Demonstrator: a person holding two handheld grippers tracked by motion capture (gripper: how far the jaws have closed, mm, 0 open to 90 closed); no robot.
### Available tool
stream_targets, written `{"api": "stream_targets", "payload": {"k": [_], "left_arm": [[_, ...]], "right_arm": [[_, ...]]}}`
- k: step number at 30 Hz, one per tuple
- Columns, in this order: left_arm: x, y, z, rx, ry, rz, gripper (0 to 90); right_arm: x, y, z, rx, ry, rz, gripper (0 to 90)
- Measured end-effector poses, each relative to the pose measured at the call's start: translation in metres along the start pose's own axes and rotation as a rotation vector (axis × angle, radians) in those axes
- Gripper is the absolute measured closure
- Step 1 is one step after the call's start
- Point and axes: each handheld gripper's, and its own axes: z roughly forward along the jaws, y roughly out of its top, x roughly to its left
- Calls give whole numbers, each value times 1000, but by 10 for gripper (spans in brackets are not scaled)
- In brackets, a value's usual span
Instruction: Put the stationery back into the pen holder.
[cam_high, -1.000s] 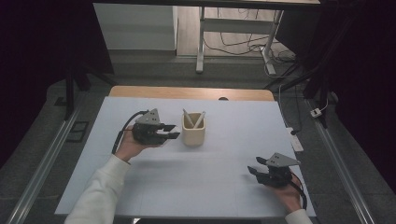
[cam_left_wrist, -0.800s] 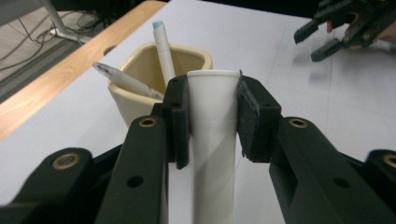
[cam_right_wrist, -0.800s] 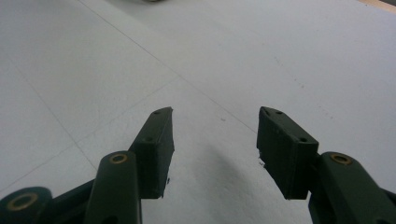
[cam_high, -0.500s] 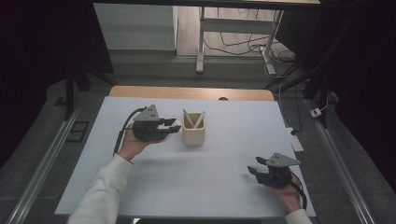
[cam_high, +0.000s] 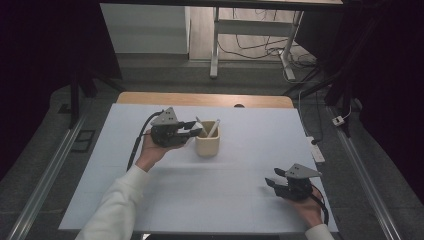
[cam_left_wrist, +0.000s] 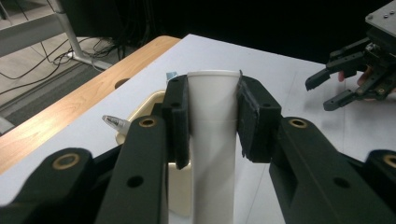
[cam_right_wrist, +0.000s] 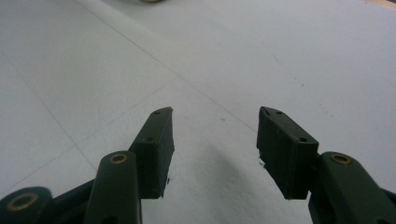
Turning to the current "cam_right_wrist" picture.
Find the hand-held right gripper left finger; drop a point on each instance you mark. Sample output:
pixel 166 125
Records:
pixel 155 155

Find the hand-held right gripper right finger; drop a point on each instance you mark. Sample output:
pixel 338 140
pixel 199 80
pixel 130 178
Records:
pixel 286 155

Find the beige square pen holder cup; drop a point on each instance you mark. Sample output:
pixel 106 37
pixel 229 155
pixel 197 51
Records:
pixel 152 1

